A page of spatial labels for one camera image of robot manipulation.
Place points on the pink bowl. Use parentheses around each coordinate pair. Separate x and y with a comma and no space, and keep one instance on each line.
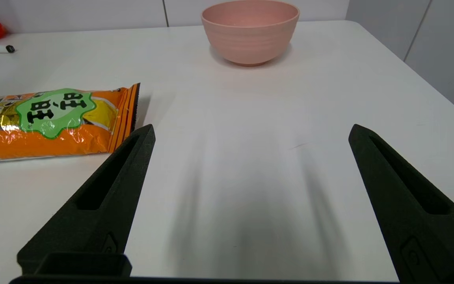
(250,35)

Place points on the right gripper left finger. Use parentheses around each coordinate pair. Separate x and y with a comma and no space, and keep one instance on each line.
(101,213)

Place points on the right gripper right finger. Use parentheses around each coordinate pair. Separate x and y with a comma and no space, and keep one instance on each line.
(420,221)

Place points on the orange snack bag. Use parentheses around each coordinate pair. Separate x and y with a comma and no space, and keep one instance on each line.
(53,126)

